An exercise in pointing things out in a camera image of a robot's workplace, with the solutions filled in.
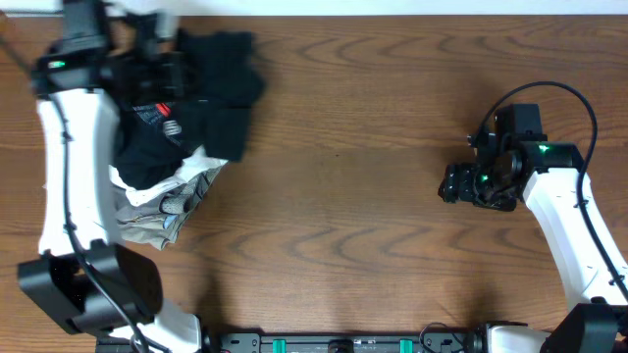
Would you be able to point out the black shorts red waistband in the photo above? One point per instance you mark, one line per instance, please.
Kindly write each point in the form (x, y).
(153, 140)

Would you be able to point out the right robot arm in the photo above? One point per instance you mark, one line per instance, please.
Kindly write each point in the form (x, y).
(550, 180)

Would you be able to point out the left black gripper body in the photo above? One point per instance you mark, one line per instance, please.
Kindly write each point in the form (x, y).
(167, 69)

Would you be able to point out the white garment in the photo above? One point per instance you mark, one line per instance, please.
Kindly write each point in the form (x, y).
(191, 167)

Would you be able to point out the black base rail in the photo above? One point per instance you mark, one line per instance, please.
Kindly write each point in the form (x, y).
(438, 340)

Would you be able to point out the grey garment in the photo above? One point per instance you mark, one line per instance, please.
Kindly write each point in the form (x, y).
(159, 221)

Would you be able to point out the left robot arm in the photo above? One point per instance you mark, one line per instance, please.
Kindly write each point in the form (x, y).
(85, 278)

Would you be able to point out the black long pants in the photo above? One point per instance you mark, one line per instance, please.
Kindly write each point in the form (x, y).
(221, 73)

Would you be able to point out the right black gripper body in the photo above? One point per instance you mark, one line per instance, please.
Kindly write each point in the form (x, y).
(480, 186)

